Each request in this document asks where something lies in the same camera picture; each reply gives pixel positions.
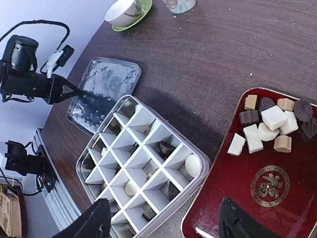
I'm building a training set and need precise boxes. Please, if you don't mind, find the metal tin lid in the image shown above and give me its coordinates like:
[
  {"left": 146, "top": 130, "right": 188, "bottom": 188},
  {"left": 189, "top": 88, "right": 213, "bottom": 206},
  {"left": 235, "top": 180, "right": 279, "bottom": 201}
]
[{"left": 66, "top": 57, "right": 142, "bottom": 136}]

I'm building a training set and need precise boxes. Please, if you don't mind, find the white compartment tin box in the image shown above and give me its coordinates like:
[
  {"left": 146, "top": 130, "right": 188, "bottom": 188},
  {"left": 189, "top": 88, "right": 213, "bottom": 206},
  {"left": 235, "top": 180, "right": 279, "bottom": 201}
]
[{"left": 76, "top": 95, "right": 211, "bottom": 238}]

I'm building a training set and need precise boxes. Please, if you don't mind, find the white bowl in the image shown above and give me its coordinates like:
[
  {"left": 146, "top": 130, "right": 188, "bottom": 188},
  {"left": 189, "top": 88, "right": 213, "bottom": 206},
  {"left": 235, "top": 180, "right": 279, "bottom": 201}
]
[{"left": 105, "top": 0, "right": 142, "bottom": 27}]

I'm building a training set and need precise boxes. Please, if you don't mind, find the dark chocolate in box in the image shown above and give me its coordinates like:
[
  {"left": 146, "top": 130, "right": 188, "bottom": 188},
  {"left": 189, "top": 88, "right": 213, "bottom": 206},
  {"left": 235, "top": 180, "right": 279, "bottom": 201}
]
[{"left": 159, "top": 141, "right": 176, "bottom": 160}]

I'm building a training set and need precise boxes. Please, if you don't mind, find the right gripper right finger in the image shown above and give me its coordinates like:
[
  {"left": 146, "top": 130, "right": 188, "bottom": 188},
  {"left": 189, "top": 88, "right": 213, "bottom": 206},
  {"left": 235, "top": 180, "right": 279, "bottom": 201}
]
[{"left": 218, "top": 197, "right": 280, "bottom": 238}]

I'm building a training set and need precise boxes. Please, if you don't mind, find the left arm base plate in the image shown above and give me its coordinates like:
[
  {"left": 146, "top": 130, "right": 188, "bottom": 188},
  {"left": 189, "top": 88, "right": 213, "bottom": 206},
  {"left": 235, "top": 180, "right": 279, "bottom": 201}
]
[{"left": 38, "top": 145, "right": 57, "bottom": 193}]

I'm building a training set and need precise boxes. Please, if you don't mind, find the white rounded chocolate in box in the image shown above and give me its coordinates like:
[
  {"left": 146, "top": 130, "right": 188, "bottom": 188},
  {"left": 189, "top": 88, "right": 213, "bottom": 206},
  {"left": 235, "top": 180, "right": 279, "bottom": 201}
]
[{"left": 185, "top": 154, "right": 201, "bottom": 178}]

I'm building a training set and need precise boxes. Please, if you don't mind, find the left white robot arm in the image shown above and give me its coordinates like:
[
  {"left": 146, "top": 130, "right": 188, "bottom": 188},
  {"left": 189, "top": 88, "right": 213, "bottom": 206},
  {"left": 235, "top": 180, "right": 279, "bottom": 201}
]
[{"left": 0, "top": 60, "right": 83, "bottom": 176}]

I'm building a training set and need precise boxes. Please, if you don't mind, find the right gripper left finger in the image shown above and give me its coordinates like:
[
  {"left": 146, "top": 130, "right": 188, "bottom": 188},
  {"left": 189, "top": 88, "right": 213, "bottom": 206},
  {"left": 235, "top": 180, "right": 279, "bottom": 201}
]
[{"left": 53, "top": 198, "right": 111, "bottom": 238}]

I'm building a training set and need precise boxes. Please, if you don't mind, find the green saucer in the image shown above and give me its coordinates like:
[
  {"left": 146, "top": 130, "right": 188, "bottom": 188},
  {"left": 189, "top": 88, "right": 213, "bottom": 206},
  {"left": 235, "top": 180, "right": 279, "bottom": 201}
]
[{"left": 111, "top": 0, "right": 153, "bottom": 32}]

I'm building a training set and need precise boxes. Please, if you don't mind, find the front aluminium rail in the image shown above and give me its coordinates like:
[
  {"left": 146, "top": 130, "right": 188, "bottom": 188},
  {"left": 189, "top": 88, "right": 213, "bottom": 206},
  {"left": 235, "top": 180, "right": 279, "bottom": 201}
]
[{"left": 32, "top": 127, "right": 82, "bottom": 231}]

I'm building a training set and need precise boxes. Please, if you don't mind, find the coral pattern mug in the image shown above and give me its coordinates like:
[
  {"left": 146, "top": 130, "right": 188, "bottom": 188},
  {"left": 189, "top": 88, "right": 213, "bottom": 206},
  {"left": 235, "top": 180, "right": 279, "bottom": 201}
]
[{"left": 163, "top": 0, "right": 197, "bottom": 14}]

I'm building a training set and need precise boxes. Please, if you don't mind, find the dark red chocolate tray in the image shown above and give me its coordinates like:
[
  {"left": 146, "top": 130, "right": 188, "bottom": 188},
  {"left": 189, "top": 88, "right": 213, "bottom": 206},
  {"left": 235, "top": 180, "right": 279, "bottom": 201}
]
[{"left": 180, "top": 86, "right": 317, "bottom": 238}]

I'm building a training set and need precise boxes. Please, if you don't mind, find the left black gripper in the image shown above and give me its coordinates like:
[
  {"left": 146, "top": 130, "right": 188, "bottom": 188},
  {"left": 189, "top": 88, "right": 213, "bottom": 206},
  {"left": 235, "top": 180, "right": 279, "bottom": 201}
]
[{"left": 0, "top": 62, "right": 85, "bottom": 104}]

